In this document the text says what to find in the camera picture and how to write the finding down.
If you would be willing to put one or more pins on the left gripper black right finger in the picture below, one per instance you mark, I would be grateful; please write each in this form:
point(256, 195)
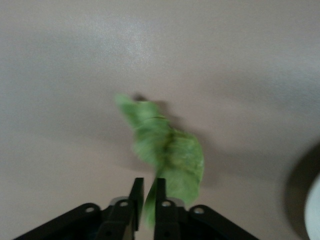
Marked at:
point(163, 217)

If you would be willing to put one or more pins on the beige round plate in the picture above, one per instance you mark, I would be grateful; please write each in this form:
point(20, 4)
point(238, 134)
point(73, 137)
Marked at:
point(315, 212)

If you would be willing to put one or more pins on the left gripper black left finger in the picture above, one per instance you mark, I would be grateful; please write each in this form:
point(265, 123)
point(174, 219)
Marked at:
point(120, 217)

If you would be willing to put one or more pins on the green lettuce leaf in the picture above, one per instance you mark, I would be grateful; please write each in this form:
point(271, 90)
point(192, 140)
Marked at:
point(172, 152)

